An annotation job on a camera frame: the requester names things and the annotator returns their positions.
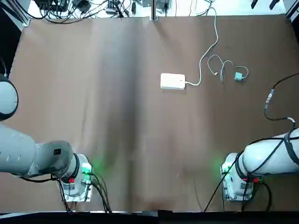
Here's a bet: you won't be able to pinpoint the black base cables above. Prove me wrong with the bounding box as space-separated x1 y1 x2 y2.
240 178 273 212
57 172 113 213

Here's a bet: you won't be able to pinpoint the thin white charger cable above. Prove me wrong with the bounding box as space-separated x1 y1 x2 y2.
207 54 249 85

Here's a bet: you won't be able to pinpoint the black network switch box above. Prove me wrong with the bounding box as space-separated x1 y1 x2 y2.
35 0 70 13

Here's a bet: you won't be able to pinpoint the grey power strip cable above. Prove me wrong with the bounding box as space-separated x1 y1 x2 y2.
185 7 220 87

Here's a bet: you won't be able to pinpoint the black left base cables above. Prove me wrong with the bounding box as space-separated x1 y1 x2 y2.
57 172 113 213

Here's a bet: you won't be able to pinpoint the white power strip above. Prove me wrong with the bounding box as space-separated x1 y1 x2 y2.
160 73 187 91

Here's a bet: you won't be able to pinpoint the black right base cables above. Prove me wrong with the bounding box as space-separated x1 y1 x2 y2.
240 178 273 212

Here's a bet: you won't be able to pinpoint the aluminium frame rail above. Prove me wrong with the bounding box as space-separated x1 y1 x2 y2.
14 7 31 27
285 3 299 24

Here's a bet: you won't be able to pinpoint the black power adapter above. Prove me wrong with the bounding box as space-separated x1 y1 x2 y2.
72 0 92 14

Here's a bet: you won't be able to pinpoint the aluminium profile post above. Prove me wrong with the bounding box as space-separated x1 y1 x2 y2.
150 0 159 21

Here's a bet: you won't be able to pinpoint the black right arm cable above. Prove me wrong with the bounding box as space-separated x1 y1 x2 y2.
203 72 299 212

